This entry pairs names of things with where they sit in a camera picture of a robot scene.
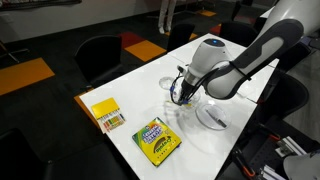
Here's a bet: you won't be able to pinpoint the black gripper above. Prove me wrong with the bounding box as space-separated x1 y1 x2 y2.
178 78 202 107

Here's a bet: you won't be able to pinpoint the Crayola marker box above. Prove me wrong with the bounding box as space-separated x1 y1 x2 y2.
131 116 183 168

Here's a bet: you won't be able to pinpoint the open marker set yellow lid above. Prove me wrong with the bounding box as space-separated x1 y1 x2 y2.
90 97 127 135

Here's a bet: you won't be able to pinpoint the cut glass bowl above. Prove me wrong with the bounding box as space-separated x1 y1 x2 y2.
176 87 203 113

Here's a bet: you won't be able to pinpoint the small cut glass dish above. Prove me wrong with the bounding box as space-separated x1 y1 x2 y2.
158 76 181 92

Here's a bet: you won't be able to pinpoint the white plate with utensil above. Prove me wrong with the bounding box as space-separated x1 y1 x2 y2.
195 102 232 132

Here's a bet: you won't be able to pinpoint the black office chair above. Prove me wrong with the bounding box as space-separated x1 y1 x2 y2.
0 127 133 180
277 40 313 73
73 34 125 89
218 20 260 48
259 73 310 125
166 22 197 53

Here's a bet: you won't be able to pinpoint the person legs in light trousers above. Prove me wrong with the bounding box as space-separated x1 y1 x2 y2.
157 0 178 35

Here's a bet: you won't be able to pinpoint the white rounded device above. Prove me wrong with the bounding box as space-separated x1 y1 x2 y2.
282 151 320 180

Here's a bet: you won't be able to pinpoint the orange handled black tool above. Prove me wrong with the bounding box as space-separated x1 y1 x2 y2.
232 147 257 180

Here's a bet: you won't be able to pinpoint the metal bracket parts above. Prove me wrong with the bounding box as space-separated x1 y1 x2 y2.
274 136 308 159

